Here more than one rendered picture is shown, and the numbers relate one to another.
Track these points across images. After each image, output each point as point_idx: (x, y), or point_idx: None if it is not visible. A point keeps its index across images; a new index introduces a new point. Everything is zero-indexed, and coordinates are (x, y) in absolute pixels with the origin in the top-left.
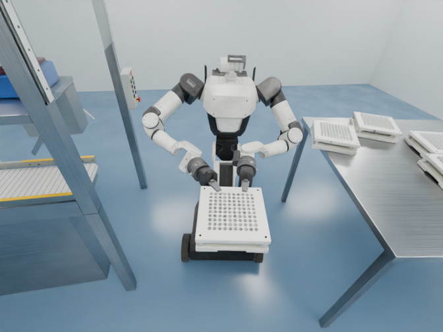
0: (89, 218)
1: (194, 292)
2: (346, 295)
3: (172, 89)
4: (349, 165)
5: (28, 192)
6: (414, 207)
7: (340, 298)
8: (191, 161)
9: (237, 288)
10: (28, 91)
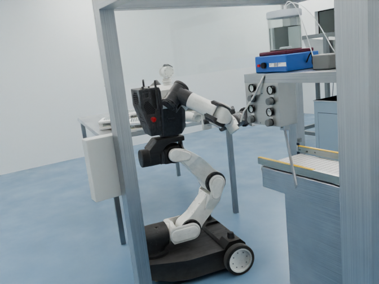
0: None
1: (269, 256)
2: (232, 167)
3: (191, 92)
4: None
5: (327, 163)
6: None
7: (232, 174)
8: (237, 115)
9: (245, 240)
10: None
